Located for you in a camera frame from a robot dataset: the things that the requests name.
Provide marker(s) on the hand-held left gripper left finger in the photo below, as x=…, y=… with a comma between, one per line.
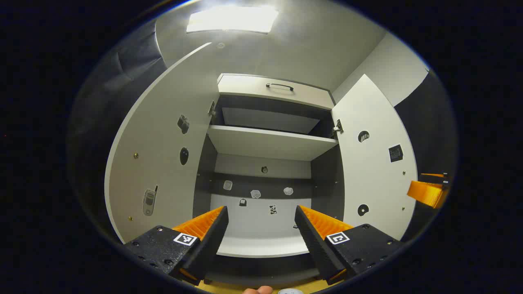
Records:
x=212, y=241

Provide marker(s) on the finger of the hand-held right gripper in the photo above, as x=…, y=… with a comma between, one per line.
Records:
x=437, y=177
x=427, y=194

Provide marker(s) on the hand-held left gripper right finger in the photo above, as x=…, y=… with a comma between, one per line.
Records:
x=314, y=245

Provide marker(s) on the white cabinet door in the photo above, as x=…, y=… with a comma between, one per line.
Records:
x=159, y=171
x=376, y=179

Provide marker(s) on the white shoe cabinet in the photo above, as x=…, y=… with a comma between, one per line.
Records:
x=261, y=143

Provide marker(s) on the white cabinet shelf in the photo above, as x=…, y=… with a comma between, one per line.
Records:
x=265, y=143
x=265, y=120

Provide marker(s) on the white cabinet drawer front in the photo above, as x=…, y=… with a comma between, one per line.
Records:
x=245, y=87

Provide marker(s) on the ceiling light panel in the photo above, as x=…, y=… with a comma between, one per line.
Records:
x=233, y=18

